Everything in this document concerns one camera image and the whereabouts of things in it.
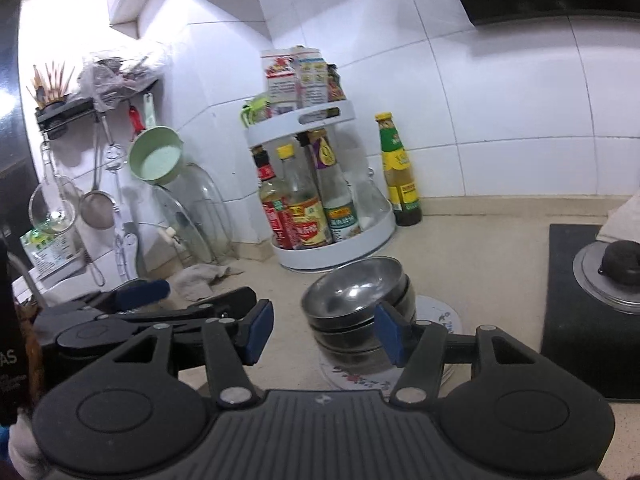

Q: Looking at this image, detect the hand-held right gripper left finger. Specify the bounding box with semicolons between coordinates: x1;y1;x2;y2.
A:
112;299;275;406

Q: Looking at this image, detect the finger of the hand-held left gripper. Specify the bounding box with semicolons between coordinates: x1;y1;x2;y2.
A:
97;287;258;333
75;279;172;313

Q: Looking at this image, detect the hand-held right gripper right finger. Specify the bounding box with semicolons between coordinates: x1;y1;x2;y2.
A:
374;301;546;406

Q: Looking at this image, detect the stainless steel bowl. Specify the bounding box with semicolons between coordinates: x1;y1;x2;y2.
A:
306;272;417;346
314;337;401;373
301;256;405;322

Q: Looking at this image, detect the grey rag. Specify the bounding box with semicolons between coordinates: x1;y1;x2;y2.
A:
172;263;246;303

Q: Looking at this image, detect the glass lid with white knob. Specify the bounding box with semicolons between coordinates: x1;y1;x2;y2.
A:
152;185;216;267

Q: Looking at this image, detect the white two-tier spice rack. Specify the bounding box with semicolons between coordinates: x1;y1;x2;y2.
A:
243;100;396;271

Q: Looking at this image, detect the green print white box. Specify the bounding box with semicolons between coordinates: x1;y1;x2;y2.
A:
20;230;76;276

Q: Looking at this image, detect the red label soy sauce bottle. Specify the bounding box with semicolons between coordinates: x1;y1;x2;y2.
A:
252;146;296;251

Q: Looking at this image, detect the glass pot lid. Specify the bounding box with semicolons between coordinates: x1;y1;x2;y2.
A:
180;162;233;263

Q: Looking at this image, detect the yellow cap vinegar bottle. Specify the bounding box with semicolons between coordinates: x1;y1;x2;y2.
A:
276;144;333;250

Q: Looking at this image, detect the purple label sauce bottle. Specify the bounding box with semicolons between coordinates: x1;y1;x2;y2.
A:
306;130;362;242

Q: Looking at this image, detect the green plastic strainer scoop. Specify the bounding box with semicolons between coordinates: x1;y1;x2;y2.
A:
127;94;186;183

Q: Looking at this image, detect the clear glass bottle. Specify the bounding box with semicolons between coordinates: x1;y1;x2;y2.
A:
345;165;386;228

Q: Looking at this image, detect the green yellow label sauce bottle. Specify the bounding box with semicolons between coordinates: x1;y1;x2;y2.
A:
375;112;423;227

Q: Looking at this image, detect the green plastic cup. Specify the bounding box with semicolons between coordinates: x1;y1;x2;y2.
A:
239;94;273;128

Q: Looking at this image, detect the clear plastic bag of utensils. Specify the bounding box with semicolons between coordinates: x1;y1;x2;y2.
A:
80;50;166;111

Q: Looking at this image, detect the bundle of chopsticks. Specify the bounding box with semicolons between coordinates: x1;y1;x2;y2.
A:
27;60;76;108

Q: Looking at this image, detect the red print seasoning packet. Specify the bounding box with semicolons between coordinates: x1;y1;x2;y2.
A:
260;50;301;111

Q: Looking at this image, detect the green print seasoning packet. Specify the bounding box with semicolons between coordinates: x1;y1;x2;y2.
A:
295;47;331;108

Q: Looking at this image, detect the black burner cap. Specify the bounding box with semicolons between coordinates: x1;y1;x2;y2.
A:
597;241;640;286

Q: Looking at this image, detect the white cloth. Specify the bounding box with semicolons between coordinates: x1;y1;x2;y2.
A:
597;200;640;246

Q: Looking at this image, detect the white handle kitchen tool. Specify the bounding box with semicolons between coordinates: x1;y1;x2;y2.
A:
105;145;142;281

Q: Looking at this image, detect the wire mesh skimmer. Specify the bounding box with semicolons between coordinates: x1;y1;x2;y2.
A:
80;115;118;228

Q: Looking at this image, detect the black wall shelf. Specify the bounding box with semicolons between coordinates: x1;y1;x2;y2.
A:
35;99;101;140

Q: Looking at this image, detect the silver burner ring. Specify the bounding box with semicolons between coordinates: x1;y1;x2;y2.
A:
572;241;640;315

